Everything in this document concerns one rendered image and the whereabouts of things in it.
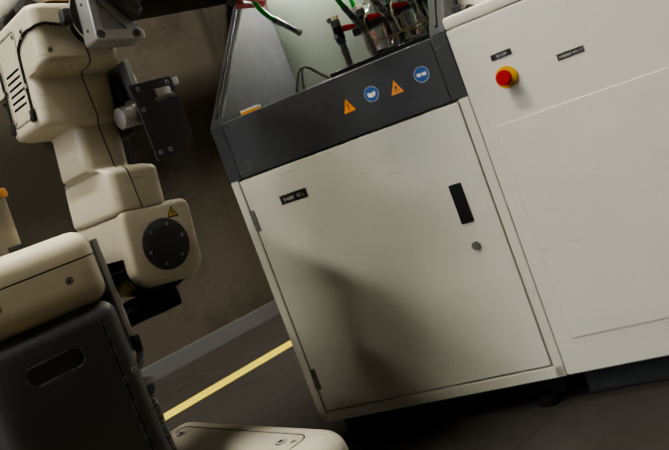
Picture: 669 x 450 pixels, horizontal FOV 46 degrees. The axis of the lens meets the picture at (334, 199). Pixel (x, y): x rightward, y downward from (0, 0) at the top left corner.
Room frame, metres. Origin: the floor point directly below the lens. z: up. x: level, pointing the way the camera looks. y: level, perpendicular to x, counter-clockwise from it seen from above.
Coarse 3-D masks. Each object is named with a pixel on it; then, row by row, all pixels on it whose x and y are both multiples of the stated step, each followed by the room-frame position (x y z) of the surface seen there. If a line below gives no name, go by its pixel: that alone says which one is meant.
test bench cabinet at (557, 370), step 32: (480, 160) 1.88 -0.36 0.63; (512, 224) 1.87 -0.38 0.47; (288, 320) 2.16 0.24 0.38; (544, 320) 1.87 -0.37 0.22; (480, 384) 1.96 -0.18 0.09; (512, 384) 1.93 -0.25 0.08; (544, 384) 1.97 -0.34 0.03; (320, 416) 2.17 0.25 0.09; (352, 416) 2.12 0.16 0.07; (384, 416) 2.16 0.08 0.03; (416, 416) 2.12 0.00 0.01
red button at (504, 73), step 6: (504, 66) 1.82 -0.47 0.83; (510, 66) 1.82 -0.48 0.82; (498, 72) 1.83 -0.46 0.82; (504, 72) 1.79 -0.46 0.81; (510, 72) 1.79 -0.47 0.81; (516, 72) 1.81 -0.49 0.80; (498, 78) 1.79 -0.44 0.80; (504, 78) 1.79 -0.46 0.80; (510, 78) 1.79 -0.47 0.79; (516, 78) 1.81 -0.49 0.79; (498, 84) 1.83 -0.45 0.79; (504, 84) 1.79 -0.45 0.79; (510, 84) 1.82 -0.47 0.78
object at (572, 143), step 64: (576, 0) 1.74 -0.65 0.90; (640, 0) 1.69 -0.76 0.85; (512, 64) 1.82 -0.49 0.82; (576, 64) 1.76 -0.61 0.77; (640, 64) 1.71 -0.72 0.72; (512, 128) 1.83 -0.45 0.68; (576, 128) 1.78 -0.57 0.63; (640, 128) 1.72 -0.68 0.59; (512, 192) 1.86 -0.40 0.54; (576, 192) 1.80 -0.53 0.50; (640, 192) 1.74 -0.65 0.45; (576, 256) 1.82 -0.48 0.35; (640, 256) 1.76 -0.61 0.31; (576, 320) 1.84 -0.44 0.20; (640, 320) 1.78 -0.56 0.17
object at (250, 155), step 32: (384, 64) 1.94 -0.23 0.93; (416, 64) 1.91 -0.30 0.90; (320, 96) 2.02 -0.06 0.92; (352, 96) 1.98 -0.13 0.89; (384, 96) 1.95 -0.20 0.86; (416, 96) 1.92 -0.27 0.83; (448, 96) 1.89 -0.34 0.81; (224, 128) 2.15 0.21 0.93; (256, 128) 2.11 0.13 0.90; (288, 128) 2.07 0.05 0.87; (320, 128) 2.03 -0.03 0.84; (352, 128) 2.00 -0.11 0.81; (256, 160) 2.12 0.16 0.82; (288, 160) 2.08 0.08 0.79
